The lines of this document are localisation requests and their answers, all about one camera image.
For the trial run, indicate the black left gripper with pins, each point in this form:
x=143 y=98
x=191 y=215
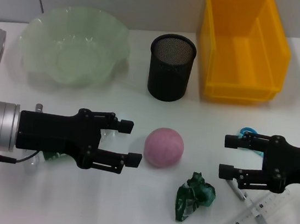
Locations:
x=53 y=132

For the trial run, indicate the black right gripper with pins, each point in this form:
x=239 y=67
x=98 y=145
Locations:
x=292 y=166

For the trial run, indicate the pink peach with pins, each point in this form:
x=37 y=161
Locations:
x=164 y=148

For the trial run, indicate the green plastic wrapper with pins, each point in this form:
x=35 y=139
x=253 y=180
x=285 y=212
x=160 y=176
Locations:
x=191 y=197

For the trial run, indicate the clear green-label water bottle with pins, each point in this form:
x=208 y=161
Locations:
x=52 y=156

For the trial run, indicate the blue scissors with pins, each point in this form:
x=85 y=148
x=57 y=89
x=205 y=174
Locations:
x=247 y=128

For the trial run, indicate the black mesh pen holder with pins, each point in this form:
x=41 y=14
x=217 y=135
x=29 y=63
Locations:
x=168 y=75

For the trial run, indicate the green glass fruit bowl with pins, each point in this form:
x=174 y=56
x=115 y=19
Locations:
x=72 y=52

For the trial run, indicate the yellow plastic bin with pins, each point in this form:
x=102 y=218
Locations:
x=240 y=74

